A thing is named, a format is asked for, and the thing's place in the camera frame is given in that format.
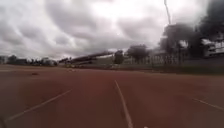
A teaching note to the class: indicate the row of distant trees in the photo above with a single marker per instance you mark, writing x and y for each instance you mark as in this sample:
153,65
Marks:
20,61

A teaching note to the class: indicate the grandstand with slanted roof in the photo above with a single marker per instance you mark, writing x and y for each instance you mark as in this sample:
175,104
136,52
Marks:
90,58

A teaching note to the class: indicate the tall floodlight pole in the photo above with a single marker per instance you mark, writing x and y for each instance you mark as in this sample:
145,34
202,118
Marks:
167,11

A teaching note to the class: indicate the pale building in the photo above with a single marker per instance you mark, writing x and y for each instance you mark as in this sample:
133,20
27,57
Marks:
213,48

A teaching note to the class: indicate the grassy bank beside track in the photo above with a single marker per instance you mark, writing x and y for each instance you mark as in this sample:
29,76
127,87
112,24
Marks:
173,67

